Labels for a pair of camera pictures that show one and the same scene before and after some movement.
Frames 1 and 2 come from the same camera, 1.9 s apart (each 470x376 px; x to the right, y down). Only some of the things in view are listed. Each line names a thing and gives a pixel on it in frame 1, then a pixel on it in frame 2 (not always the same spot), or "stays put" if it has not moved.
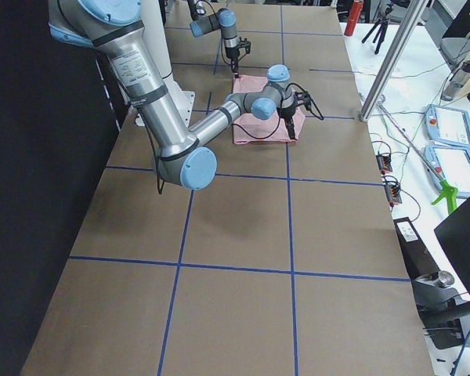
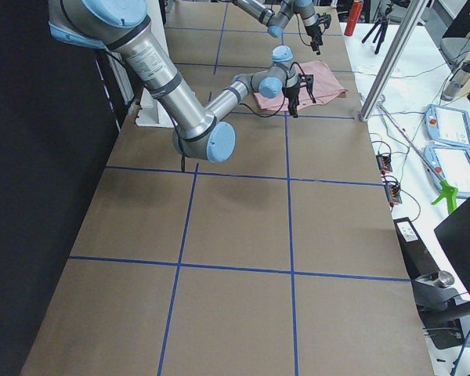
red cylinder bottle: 355,13 stays put
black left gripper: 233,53 -> 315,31
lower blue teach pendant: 454,166 stays put
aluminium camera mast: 394,59 stays put
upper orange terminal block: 384,163 stays put
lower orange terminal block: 392,193 stays put
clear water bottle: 457,81 stays put
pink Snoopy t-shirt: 249,130 -> 326,86
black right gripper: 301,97 -> 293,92
